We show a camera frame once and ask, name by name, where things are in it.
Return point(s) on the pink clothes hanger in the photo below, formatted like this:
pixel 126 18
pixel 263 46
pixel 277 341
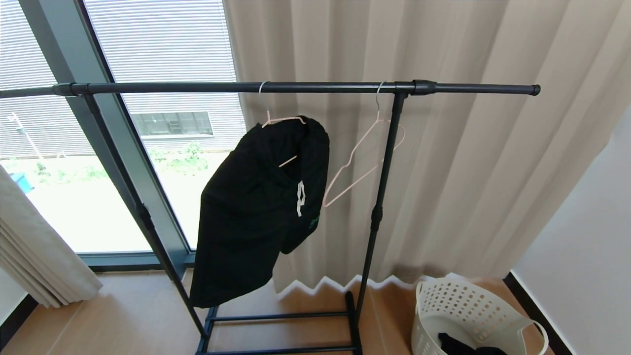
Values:
pixel 286 119
pixel 350 188

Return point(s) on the black shorts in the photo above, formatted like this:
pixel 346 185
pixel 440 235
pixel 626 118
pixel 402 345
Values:
pixel 246 222

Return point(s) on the black garment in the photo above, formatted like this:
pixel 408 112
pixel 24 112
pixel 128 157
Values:
pixel 453 344

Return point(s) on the black clothes rack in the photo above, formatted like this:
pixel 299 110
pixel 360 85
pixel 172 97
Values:
pixel 197 88

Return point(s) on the white laundry basket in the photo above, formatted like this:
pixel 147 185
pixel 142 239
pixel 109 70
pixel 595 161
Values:
pixel 458 305

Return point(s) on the beige curtain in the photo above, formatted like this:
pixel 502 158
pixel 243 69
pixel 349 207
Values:
pixel 34 256
pixel 468 172

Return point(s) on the window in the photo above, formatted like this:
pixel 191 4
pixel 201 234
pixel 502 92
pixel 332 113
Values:
pixel 172 49

